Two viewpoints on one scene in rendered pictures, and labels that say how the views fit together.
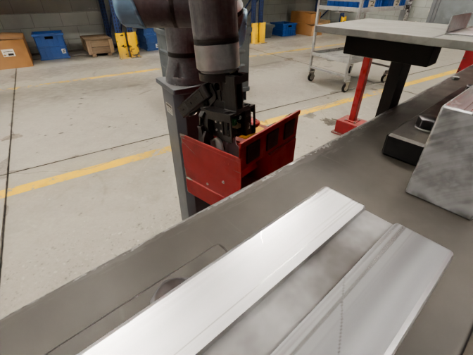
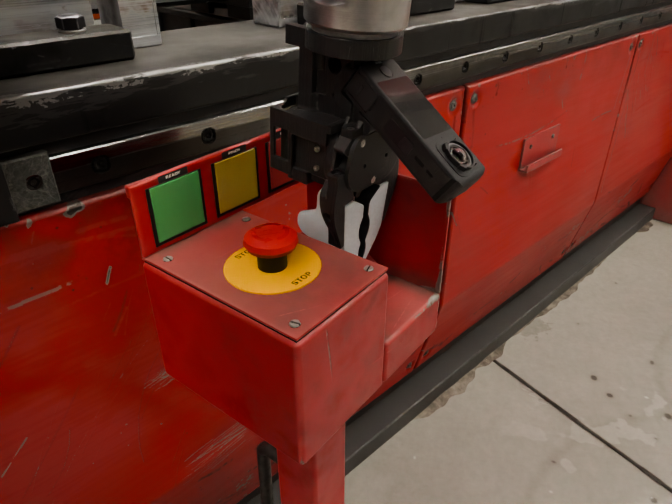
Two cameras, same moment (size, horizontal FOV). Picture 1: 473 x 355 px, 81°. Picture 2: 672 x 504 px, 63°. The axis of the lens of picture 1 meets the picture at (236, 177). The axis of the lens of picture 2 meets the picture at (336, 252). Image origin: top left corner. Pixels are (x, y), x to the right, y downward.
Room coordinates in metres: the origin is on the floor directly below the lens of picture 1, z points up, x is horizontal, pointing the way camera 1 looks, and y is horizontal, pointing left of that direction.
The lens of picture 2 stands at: (0.92, 0.00, 1.00)
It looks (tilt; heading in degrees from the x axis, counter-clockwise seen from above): 31 degrees down; 178
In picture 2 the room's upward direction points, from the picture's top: straight up
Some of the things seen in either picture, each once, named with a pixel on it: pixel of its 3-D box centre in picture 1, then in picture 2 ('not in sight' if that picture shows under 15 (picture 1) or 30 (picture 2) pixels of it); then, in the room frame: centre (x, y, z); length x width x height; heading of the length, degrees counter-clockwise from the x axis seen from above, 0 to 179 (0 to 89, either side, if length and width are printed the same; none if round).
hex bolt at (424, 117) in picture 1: (428, 122); (70, 23); (0.33, -0.24, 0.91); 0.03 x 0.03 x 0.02
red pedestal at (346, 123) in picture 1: (361, 84); not in sight; (2.20, -0.98, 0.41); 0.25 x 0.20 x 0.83; 41
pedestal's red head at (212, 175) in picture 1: (241, 153); (304, 269); (0.54, -0.01, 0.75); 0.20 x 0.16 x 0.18; 140
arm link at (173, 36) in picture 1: (184, 27); not in sight; (1.02, 0.17, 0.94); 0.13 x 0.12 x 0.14; 91
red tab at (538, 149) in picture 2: not in sight; (543, 147); (-0.18, 0.49, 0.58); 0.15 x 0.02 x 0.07; 131
